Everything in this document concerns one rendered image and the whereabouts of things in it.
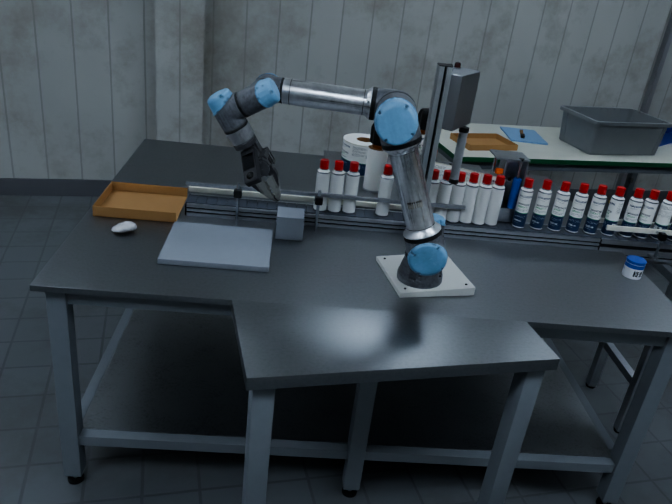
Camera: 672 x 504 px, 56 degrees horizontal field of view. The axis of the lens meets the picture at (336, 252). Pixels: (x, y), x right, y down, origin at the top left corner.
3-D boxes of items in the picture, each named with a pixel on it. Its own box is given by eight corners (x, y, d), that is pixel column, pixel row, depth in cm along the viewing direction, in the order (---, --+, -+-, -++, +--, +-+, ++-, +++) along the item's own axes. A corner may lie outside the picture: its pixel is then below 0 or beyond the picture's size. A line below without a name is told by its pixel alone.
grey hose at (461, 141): (456, 181, 239) (468, 126, 230) (459, 184, 236) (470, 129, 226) (447, 180, 238) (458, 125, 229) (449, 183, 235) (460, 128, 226)
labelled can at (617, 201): (615, 237, 258) (631, 190, 249) (603, 236, 258) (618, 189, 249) (609, 232, 263) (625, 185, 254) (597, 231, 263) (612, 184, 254)
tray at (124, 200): (187, 197, 259) (187, 187, 258) (175, 222, 236) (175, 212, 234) (112, 190, 257) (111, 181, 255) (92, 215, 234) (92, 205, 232)
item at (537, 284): (546, 180, 340) (547, 176, 339) (702, 339, 206) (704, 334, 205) (144, 142, 322) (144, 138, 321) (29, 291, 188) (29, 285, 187)
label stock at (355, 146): (369, 180, 287) (374, 149, 281) (332, 168, 296) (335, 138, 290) (389, 170, 303) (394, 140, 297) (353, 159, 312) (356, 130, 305)
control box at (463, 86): (470, 123, 233) (481, 71, 225) (452, 131, 220) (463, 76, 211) (444, 117, 238) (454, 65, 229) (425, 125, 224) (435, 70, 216)
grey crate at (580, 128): (622, 139, 448) (632, 108, 439) (663, 157, 415) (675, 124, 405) (550, 137, 429) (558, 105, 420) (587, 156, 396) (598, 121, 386)
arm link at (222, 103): (228, 92, 174) (201, 104, 176) (248, 126, 180) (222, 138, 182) (233, 82, 181) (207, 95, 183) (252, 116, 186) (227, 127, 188)
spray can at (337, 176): (340, 208, 253) (346, 159, 244) (340, 214, 248) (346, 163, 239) (327, 207, 253) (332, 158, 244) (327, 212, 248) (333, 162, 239)
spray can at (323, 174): (326, 207, 253) (331, 158, 244) (326, 212, 248) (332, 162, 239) (312, 206, 252) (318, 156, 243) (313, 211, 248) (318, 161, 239)
